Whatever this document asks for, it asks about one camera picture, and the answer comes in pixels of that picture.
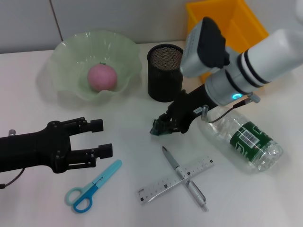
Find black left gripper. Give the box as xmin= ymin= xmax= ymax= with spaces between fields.
xmin=0 ymin=116 xmax=114 ymax=175

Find silver grey pen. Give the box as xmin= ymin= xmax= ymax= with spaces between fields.
xmin=161 ymin=146 xmax=210 ymax=212

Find black mesh pen cup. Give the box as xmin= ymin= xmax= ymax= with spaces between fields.
xmin=147 ymin=44 xmax=185 ymax=103

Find pink peach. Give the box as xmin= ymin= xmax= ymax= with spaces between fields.
xmin=87 ymin=63 xmax=118 ymax=93

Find clear water bottle green label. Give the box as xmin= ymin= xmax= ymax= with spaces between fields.
xmin=197 ymin=106 xmax=284 ymax=175

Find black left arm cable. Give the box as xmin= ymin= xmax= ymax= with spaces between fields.
xmin=0 ymin=167 xmax=25 ymax=190

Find clear plastic ruler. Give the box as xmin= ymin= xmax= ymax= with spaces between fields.
xmin=136 ymin=155 xmax=215 ymax=206

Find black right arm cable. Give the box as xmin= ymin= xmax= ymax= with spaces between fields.
xmin=208 ymin=99 xmax=252 ymax=124

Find green plastic wrapper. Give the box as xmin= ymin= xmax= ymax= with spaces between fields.
xmin=149 ymin=119 xmax=168 ymax=137

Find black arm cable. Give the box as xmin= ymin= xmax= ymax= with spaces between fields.
xmin=0 ymin=167 xmax=25 ymax=190
xmin=208 ymin=99 xmax=252 ymax=124

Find yellow plastic storage bin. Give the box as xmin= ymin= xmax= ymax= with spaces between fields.
xmin=185 ymin=0 xmax=269 ymax=88

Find blue scissors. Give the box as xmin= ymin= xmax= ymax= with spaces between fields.
xmin=65 ymin=159 xmax=123 ymax=213

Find pale green glass fruit plate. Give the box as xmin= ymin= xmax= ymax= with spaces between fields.
xmin=48 ymin=30 xmax=143 ymax=107

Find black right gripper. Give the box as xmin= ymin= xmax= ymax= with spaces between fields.
xmin=153 ymin=84 xmax=215 ymax=136

